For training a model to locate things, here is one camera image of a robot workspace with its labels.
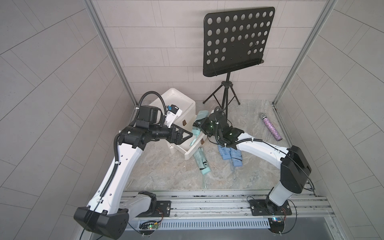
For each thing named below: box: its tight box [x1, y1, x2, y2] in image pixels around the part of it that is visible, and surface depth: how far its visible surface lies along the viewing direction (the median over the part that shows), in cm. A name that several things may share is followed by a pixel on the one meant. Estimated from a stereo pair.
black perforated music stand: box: [202, 6, 276, 112], surface depth 70 cm
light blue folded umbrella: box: [217, 145, 232, 160], surface depth 89 cm
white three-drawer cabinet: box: [149, 88, 207, 156], surface depth 79 cm
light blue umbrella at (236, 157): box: [229, 147, 243, 167], surface depth 87 cm
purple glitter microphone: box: [259, 112, 283, 142], surface depth 101 cm
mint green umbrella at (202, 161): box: [193, 147, 211, 175], surface depth 86 cm
